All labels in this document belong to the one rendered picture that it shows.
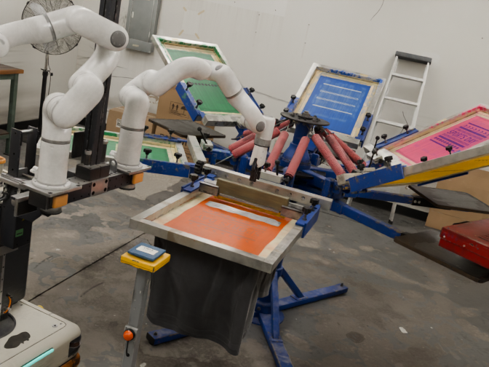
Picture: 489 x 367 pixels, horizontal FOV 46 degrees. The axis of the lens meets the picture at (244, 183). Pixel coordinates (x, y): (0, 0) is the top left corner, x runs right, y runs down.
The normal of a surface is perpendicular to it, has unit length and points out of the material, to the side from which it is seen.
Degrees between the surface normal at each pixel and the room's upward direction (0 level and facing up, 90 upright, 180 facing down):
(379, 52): 90
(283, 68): 90
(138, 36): 90
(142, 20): 90
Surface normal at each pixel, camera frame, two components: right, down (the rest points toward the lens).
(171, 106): -0.40, 0.18
